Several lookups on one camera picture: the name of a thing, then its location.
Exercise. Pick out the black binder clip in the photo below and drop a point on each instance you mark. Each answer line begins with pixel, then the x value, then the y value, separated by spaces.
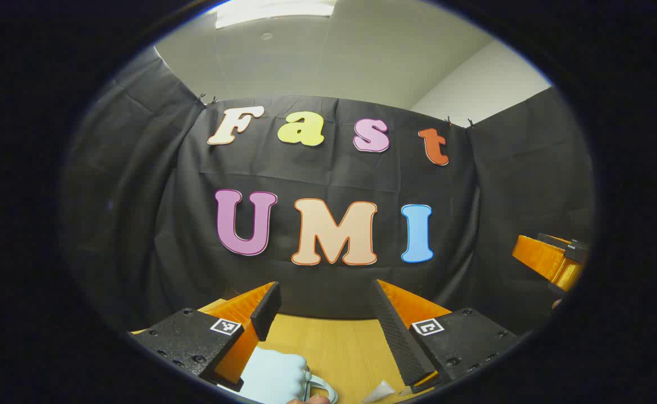
pixel 449 119
pixel 201 99

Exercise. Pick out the white squeeze tube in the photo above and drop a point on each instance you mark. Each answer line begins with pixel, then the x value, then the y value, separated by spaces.
pixel 380 393

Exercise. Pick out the light blue suitcase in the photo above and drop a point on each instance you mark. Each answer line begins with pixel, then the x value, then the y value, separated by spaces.
pixel 275 376

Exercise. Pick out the black backdrop cloth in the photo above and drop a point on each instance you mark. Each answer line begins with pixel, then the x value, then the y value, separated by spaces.
pixel 328 174

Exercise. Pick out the ceiling light panel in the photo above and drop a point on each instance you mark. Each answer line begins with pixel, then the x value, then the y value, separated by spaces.
pixel 272 11

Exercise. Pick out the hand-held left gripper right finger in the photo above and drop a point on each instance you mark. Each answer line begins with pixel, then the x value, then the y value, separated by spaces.
pixel 395 336

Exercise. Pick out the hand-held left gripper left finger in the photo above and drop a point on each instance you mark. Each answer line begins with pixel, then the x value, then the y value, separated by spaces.
pixel 266 311

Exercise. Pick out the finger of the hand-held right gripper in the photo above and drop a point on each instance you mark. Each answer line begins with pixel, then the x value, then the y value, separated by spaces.
pixel 547 258

